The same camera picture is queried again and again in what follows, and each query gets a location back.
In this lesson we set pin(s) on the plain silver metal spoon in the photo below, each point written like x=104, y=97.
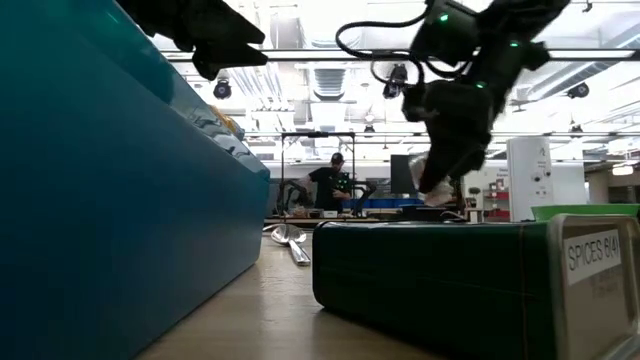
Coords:
x=290, y=234

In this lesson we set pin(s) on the yellow Maruchan ramen packet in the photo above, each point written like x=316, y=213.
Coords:
x=227, y=121

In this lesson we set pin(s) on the person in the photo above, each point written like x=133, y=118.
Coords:
x=327, y=187

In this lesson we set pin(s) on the white pillar with signs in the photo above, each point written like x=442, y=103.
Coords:
x=530, y=177

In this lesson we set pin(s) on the background wooden table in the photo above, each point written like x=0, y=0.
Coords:
x=330, y=220

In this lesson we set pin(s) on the dark teal plastic bin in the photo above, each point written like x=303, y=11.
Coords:
x=100, y=200

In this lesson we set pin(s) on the bright green plastic bowl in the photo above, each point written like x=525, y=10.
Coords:
x=585, y=212

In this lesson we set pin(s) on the black ceiling spotlight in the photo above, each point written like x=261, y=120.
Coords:
x=395, y=82
x=578, y=90
x=222, y=91

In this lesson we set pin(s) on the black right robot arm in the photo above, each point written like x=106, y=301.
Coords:
x=520, y=30

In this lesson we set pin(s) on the blue storage crates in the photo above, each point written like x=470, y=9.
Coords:
x=390, y=203

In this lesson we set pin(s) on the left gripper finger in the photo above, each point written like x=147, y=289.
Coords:
x=227, y=27
x=230, y=59

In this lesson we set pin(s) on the dark green spice tin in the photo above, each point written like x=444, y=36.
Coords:
x=425, y=280

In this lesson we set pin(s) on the black background robot arm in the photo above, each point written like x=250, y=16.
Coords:
x=362, y=192
x=292, y=195

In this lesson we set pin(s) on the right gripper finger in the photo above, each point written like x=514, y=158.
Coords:
x=442, y=162
x=472, y=160

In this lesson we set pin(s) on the black overhead rig beam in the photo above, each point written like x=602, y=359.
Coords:
x=300, y=55

